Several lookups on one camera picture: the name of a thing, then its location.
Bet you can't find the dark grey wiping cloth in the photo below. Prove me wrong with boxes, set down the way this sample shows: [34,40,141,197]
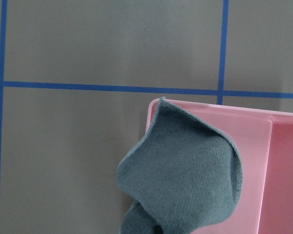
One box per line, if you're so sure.
[117,98,243,234]

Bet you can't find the pink plastic bin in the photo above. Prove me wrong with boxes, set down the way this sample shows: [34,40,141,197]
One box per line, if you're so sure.
[144,98,293,234]

